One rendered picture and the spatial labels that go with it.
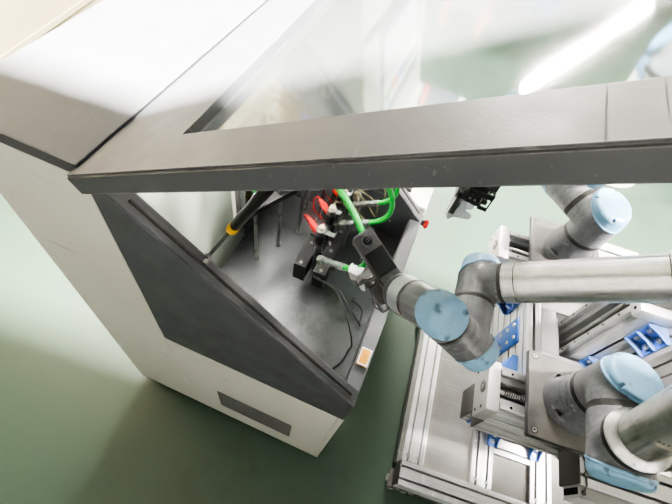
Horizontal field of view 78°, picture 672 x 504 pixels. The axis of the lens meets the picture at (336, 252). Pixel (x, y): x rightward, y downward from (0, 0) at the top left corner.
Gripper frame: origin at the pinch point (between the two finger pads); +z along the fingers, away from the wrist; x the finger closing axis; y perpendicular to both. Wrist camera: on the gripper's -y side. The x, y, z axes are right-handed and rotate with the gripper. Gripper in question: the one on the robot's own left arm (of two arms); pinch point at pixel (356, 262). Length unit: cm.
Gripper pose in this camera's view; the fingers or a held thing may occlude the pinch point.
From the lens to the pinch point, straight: 96.5
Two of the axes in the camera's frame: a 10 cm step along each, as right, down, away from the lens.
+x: 8.4, -5.1, 2.1
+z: -3.5, -1.8, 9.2
